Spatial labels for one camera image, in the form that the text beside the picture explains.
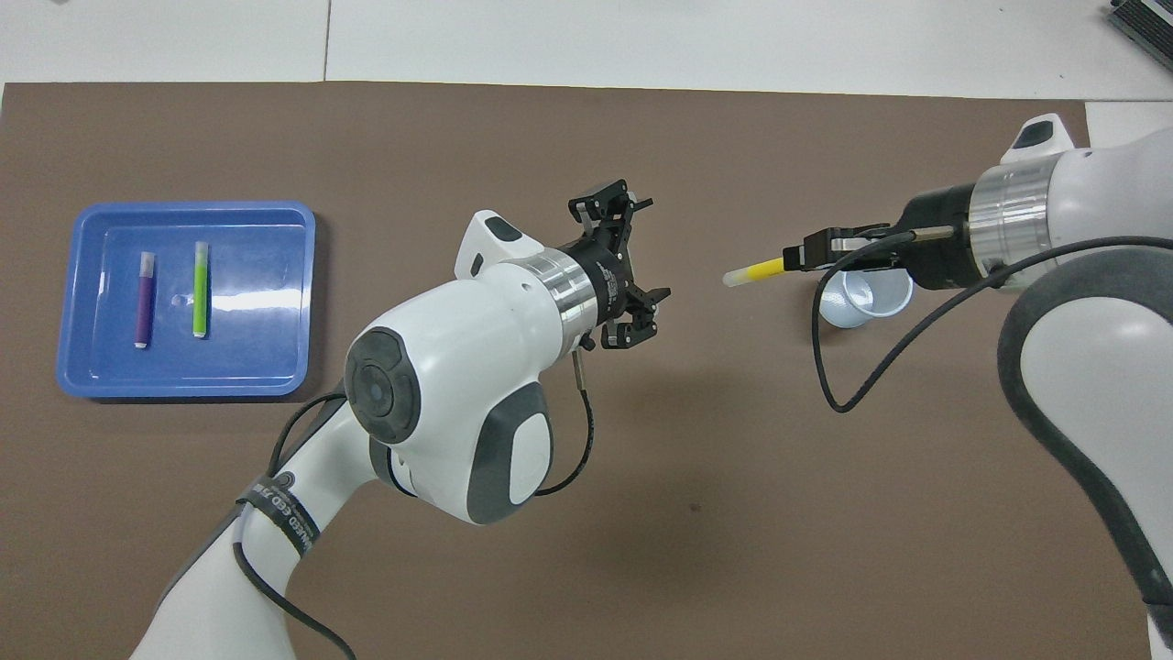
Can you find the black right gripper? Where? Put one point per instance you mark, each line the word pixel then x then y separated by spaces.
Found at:
pixel 939 238

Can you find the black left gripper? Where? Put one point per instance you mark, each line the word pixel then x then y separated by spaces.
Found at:
pixel 609 275

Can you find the yellow marker pen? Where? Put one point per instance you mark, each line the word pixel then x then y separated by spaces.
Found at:
pixel 756 271

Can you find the green marker pen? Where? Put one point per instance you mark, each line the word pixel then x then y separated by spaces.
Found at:
pixel 201 293

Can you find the purple marker pen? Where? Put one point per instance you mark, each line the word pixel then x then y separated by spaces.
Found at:
pixel 145 307

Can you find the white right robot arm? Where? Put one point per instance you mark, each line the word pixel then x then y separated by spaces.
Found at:
pixel 1100 367

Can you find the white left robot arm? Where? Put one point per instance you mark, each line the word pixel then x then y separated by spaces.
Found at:
pixel 440 367

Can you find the translucent plastic cup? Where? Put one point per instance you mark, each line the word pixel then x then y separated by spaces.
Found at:
pixel 857 302

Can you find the brown table mat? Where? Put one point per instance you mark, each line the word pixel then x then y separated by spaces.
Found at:
pixel 733 504

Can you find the grey ribbed device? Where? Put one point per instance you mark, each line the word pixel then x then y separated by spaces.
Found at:
pixel 1145 23

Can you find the blue plastic tray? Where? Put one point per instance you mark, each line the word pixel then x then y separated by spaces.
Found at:
pixel 257 348

